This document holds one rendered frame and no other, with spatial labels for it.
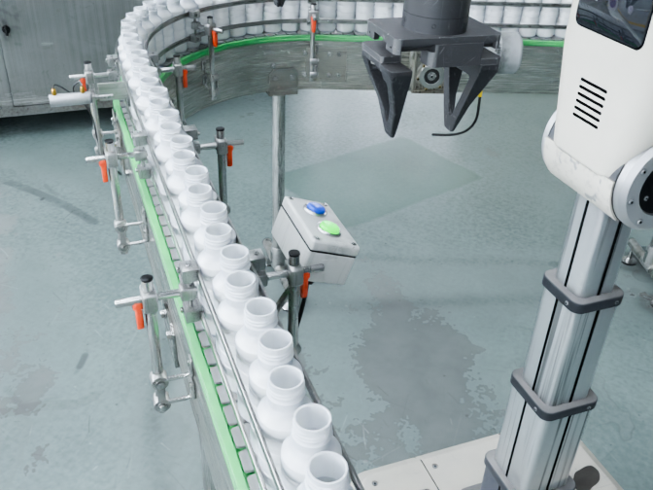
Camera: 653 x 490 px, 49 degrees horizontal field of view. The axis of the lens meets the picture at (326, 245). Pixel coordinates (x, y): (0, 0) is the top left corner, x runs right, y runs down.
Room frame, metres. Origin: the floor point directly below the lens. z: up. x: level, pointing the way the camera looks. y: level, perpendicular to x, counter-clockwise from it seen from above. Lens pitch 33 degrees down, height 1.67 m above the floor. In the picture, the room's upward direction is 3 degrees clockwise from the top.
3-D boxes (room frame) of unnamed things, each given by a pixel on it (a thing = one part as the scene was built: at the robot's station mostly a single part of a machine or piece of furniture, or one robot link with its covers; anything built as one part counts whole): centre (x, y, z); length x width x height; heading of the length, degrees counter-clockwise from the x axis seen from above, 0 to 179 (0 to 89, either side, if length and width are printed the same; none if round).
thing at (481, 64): (0.64, -0.10, 1.44); 0.07 x 0.07 x 0.09; 21
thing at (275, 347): (0.59, 0.05, 1.08); 0.06 x 0.06 x 0.17
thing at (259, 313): (0.64, 0.07, 1.08); 0.06 x 0.06 x 0.17
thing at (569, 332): (1.05, -0.46, 0.74); 0.11 x 0.11 x 0.40; 22
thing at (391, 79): (0.62, -0.07, 1.44); 0.07 x 0.07 x 0.09; 21
